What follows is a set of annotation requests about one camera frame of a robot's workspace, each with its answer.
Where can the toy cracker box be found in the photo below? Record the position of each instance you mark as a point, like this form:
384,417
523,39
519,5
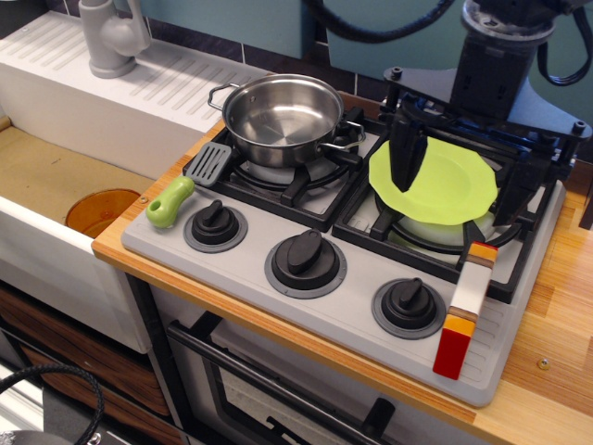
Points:
464,310

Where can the left black burner grate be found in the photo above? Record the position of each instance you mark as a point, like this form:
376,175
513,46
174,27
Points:
278,185

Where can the middle black stove knob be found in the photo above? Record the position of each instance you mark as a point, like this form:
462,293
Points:
306,266

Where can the black stove knob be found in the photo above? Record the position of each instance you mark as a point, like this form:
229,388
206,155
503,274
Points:
306,266
408,309
215,229

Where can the right black burner grate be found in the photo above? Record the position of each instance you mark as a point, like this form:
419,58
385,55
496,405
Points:
441,250

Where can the grey spatula green handle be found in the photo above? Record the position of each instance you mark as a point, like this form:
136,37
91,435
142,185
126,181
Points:
204,170

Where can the green plastic plate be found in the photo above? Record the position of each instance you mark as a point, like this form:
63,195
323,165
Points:
454,185

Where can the grey toy faucet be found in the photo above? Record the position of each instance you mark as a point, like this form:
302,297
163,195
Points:
113,42

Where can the black burner grate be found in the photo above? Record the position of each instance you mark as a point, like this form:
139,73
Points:
441,250
278,185

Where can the orange sink drain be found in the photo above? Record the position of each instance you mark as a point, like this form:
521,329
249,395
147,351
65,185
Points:
94,213

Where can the right black stove knob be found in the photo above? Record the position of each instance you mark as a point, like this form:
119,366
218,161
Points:
408,309

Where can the left black stove knob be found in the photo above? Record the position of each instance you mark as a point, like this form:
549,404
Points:
215,229

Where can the white toy sink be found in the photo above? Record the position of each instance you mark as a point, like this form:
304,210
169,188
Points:
69,134

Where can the black oven door handle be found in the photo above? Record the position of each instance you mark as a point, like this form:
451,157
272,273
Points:
271,386

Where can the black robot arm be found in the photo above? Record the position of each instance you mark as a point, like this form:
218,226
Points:
513,20

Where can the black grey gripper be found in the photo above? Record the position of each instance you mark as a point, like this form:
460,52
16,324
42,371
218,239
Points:
489,88

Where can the grey toy stove top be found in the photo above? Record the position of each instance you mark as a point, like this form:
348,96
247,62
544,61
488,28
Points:
343,316

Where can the stainless steel pot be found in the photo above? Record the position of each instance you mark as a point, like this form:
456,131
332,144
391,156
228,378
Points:
285,120

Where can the wooden drawer front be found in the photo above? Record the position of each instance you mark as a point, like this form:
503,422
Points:
134,401

